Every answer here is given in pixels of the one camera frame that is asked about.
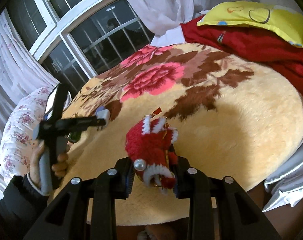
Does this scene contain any dark green gold wrapper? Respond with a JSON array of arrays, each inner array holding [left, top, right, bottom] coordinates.
[[67, 129, 82, 144]]

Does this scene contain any small purple white box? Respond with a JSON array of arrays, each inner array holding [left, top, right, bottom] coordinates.
[[95, 106, 110, 131]]

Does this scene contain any red knitted plush keychain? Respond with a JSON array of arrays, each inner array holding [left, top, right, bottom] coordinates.
[[125, 107, 179, 192]]

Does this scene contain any black left jacket sleeve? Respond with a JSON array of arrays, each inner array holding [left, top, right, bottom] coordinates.
[[0, 174, 48, 239]]

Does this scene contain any white bed sheet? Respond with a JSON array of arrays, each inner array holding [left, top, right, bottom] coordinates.
[[263, 143, 303, 212]]

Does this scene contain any white sheer left curtain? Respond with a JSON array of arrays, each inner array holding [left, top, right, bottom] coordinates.
[[0, 9, 59, 191]]

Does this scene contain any floral plush bed blanket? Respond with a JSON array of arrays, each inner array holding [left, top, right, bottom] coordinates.
[[51, 42, 303, 227]]

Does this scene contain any window with metal bars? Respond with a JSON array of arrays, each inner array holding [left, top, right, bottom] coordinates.
[[7, 0, 154, 94]]

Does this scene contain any red blanket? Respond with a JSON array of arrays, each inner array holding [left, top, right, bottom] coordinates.
[[181, 17, 303, 96]]

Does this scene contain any yellow cartoon pillow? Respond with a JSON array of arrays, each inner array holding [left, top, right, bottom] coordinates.
[[197, 1, 303, 48]]

